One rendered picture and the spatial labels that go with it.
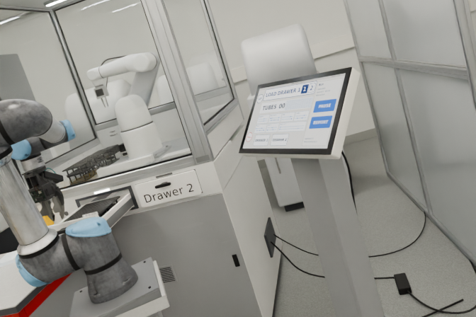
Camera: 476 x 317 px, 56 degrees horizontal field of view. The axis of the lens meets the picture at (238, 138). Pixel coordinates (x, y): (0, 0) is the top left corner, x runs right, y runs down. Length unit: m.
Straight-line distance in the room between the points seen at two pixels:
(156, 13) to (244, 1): 3.24
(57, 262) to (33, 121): 0.41
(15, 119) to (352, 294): 1.36
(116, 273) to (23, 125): 0.50
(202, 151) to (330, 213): 0.60
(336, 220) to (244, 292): 0.65
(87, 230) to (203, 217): 0.77
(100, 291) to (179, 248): 0.77
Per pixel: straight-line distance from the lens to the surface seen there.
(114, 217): 1.95
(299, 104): 1.66
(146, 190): 2.05
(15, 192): 1.35
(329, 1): 5.16
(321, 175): 1.70
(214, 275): 2.16
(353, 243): 1.84
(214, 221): 2.04
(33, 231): 1.39
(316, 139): 1.52
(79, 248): 1.40
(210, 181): 1.97
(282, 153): 1.63
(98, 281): 1.43
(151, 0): 1.93
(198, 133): 1.93
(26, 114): 1.28
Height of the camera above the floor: 1.35
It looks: 10 degrees down
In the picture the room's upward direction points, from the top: 17 degrees counter-clockwise
